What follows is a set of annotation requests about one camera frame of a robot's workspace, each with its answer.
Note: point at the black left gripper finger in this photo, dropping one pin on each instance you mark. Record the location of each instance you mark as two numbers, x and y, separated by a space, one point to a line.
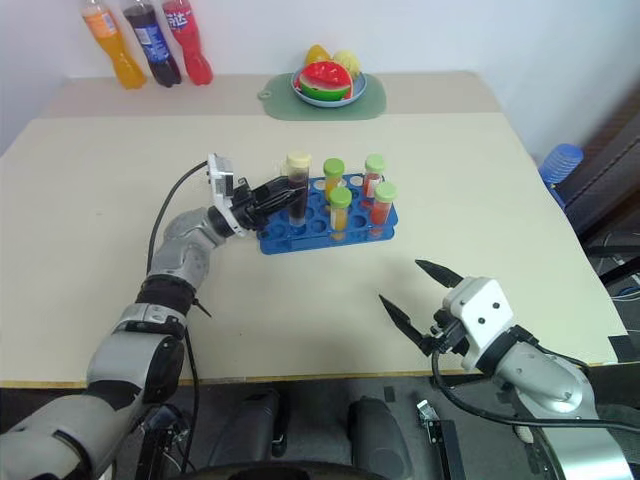
280 201
277 185

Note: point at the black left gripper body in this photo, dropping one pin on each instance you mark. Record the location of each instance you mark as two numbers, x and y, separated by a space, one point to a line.
252 205

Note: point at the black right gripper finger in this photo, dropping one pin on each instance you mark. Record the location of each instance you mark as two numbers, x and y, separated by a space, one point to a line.
437 271
400 317

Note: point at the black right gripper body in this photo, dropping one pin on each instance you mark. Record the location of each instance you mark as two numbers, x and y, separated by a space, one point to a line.
447 335

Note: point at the dark red tube cream cap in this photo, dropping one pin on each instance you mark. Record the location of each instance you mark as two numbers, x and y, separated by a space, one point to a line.
299 164

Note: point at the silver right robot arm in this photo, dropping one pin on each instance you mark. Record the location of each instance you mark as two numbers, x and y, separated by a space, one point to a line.
555 385

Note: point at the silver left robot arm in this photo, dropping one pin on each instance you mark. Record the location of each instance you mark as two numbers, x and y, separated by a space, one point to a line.
125 350

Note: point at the blue test tube rack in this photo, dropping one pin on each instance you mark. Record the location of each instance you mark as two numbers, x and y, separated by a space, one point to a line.
280 236

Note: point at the yellow tube green cap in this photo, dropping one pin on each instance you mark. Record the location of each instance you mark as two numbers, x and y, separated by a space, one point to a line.
334 167
340 199

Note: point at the small white caster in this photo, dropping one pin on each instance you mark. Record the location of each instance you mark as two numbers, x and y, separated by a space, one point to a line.
426 410

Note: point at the red tube green cap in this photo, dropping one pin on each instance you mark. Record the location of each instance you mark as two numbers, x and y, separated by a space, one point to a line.
385 192
375 164

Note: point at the toy watermelon slice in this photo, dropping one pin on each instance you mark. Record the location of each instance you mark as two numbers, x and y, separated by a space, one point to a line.
325 80

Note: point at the dark rounded shape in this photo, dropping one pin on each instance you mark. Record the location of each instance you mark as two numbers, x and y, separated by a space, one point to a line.
375 435
250 425

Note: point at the blue plate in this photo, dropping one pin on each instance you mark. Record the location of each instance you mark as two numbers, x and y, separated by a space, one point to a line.
361 89

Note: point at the green cutting mat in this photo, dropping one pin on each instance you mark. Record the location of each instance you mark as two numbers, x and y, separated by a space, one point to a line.
375 100

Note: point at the yellow toy pepper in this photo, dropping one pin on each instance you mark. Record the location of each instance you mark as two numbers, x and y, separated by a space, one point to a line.
316 53

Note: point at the pale yellow toy fruit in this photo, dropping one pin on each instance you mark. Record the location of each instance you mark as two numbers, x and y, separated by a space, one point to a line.
349 61

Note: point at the red soda bottle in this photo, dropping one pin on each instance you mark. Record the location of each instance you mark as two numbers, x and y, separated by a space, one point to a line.
190 45

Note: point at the dark cola bottle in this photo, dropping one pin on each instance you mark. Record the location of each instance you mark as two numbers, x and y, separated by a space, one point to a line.
152 45

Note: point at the orange soda bottle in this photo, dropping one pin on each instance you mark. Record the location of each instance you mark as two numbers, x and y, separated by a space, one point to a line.
117 45

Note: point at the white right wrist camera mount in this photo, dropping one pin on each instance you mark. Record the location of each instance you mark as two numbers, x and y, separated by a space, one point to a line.
482 310

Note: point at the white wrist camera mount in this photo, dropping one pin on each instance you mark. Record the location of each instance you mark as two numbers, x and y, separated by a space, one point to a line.
220 175
482 310

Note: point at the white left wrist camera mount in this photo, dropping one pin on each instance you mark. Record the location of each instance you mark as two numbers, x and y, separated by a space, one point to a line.
220 175

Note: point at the black metal bracket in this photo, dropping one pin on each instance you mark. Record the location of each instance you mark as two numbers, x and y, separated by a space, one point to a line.
445 450

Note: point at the dark furniture frame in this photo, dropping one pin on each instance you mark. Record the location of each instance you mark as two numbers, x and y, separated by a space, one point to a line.
607 190

